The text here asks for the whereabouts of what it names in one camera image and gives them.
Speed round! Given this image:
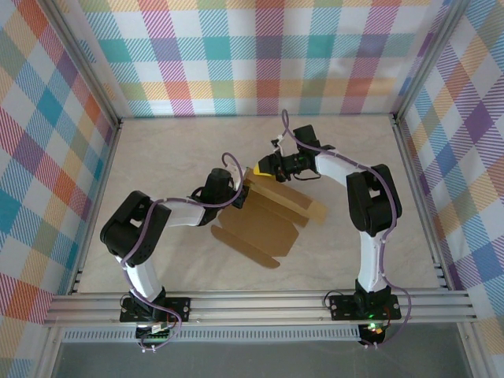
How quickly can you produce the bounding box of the brown cardboard box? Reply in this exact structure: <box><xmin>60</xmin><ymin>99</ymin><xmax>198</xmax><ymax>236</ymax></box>
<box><xmin>210</xmin><ymin>167</ymin><xmax>328</xmax><ymax>271</ymax></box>

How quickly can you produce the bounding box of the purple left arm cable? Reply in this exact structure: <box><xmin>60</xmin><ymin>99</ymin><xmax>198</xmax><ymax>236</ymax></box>
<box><xmin>120</xmin><ymin>152</ymin><xmax>243</xmax><ymax>354</ymax></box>

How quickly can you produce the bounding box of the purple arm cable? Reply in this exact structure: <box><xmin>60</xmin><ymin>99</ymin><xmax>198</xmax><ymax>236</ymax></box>
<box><xmin>281</xmin><ymin>109</ymin><xmax>413</xmax><ymax>350</ymax></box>
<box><xmin>120</xmin><ymin>152</ymin><xmax>243</xmax><ymax>354</ymax></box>

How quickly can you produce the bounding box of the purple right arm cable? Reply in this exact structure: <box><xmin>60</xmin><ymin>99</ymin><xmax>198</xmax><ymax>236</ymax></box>
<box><xmin>281</xmin><ymin>109</ymin><xmax>413</xmax><ymax>350</ymax></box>

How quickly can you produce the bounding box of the long aluminium mounting rail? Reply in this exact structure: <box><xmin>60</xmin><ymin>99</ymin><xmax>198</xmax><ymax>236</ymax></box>
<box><xmin>43</xmin><ymin>291</ymin><xmax>480</xmax><ymax>326</ymax></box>

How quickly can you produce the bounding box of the aluminium side rail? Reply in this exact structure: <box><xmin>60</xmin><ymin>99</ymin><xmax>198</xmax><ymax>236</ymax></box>
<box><xmin>67</xmin><ymin>120</ymin><xmax>124</xmax><ymax>296</ymax></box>
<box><xmin>392</xmin><ymin>116</ymin><xmax>454</xmax><ymax>291</ymax></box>

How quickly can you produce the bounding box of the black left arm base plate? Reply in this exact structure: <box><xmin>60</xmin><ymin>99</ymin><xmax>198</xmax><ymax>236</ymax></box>
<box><xmin>120</xmin><ymin>297</ymin><xmax>192</xmax><ymax>324</ymax></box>

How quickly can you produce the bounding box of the grey slotted cable duct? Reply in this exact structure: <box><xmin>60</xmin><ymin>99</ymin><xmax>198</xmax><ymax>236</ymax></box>
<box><xmin>62</xmin><ymin>329</ymin><xmax>361</xmax><ymax>343</ymax></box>

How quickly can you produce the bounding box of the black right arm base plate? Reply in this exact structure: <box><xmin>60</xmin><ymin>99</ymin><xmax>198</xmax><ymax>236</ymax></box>
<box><xmin>329</xmin><ymin>294</ymin><xmax>402</xmax><ymax>321</ymax></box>

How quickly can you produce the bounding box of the aluminium corner post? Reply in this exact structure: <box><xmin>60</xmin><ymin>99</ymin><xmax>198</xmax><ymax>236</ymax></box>
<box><xmin>41</xmin><ymin>0</ymin><xmax>123</xmax><ymax>129</ymax></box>
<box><xmin>391</xmin><ymin>0</ymin><xmax>473</xmax><ymax>123</ymax></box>

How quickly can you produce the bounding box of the aluminium frame leg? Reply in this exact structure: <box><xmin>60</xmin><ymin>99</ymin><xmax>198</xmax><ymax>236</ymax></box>
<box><xmin>456</xmin><ymin>322</ymin><xmax>487</xmax><ymax>378</ymax></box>
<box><xmin>37</xmin><ymin>326</ymin><xmax>66</xmax><ymax>378</ymax></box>

